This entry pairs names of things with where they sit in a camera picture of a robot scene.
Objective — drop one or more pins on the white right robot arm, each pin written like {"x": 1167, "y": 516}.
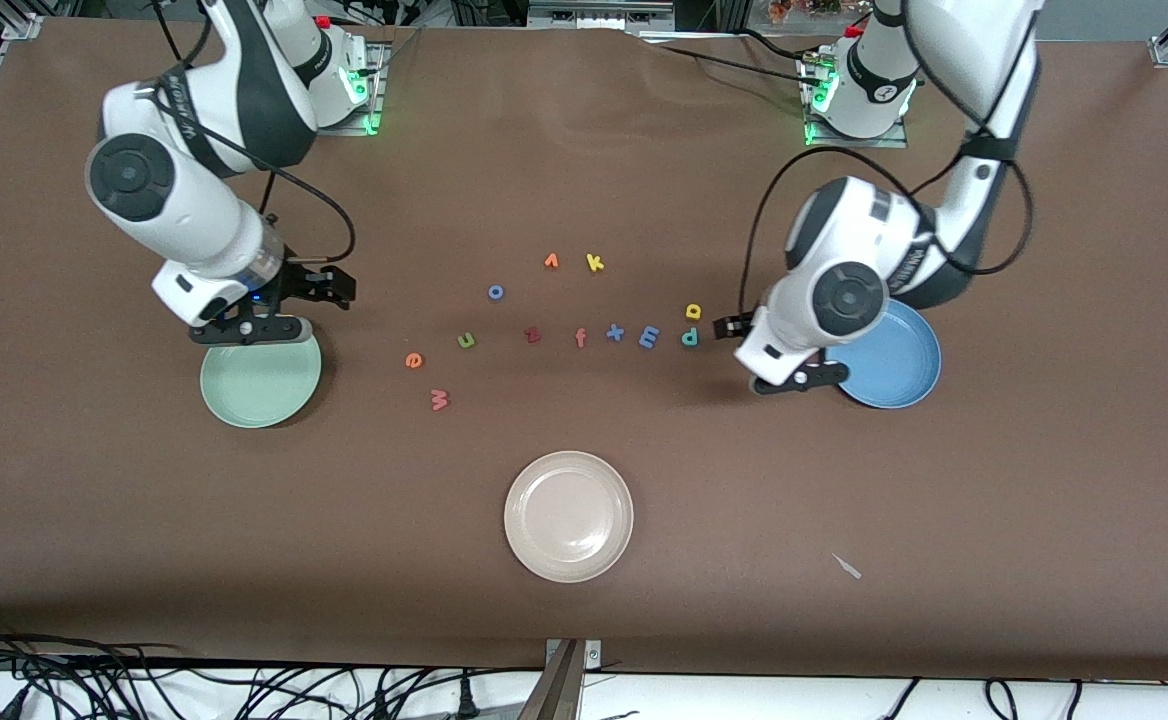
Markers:
{"x": 184, "y": 220}

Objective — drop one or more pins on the blue foam letter x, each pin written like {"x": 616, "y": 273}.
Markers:
{"x": 615, "y": 333}

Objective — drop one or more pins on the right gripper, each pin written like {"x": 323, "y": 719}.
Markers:
{"x": 299, "y": 283}

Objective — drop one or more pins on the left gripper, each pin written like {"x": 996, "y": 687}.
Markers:
{"x": 731, "y": 326}

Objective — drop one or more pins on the grey device box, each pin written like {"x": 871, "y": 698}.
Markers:
{"x": 594, "y": 14}

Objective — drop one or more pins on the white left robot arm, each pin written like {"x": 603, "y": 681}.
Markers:
{"x": 844, "y": 240}

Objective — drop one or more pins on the white tape scrap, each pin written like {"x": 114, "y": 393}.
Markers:
{"x": 847, "y": 566}

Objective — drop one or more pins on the blue foam letter E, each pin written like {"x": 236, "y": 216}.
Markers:
{"x": 654, "y": 338}

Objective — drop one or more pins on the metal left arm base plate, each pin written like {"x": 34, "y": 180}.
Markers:
{"x": 864, "y": 143}

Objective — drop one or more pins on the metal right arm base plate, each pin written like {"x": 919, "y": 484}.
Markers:
{"x": 378, "y": 90}

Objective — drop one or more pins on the metal table edge bracket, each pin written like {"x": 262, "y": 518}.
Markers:
{"x": 562, "y": 680}

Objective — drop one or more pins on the beige plate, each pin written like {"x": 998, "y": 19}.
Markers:
{"x": 569, "y": 517}

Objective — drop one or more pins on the blue plate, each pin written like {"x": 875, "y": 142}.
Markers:
{"x": 899, "y": 360}

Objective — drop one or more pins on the red foam letter w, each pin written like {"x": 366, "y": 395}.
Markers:
{"x": 439, "y": 401}

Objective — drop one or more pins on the green plate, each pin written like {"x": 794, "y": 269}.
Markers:
{"x": 259, "y": 385}

